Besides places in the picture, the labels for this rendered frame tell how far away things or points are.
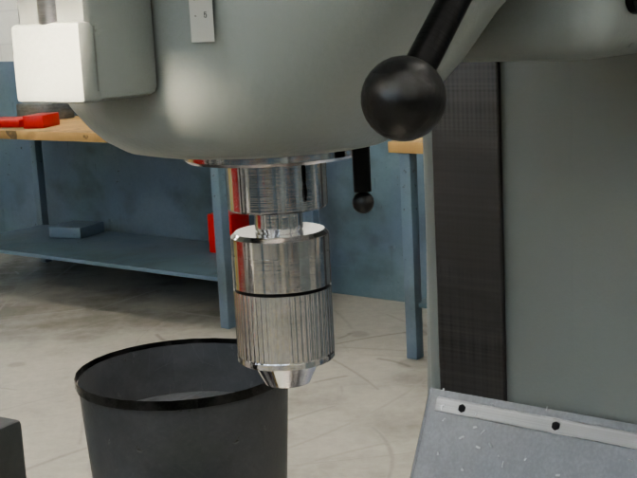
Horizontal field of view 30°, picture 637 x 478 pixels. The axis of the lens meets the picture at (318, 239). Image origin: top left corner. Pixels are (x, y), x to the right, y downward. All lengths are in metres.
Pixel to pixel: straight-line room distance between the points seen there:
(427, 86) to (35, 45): 0.15
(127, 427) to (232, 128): 2.03
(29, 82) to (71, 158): 6.76
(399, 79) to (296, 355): 0.19
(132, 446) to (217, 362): 0.45
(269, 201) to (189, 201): 6.03
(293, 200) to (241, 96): 0.09
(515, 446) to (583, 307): 0.12
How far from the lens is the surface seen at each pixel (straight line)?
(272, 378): 0.57
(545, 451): 0.94
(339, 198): 5.87
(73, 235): 6.73
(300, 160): 0.52
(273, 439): 2.56
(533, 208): 0.91
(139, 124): 0.49
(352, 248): 5.88
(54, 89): 0.46
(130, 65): 0.47
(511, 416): 0.95
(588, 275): 0.90
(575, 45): 0.59
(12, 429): 0.90
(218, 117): 0.47
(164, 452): 2.47
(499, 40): 0.60
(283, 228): 0.55
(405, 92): 0.41
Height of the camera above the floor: 1.37
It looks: 11 degrees down
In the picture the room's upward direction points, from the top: 3 degrees counter-clockwise
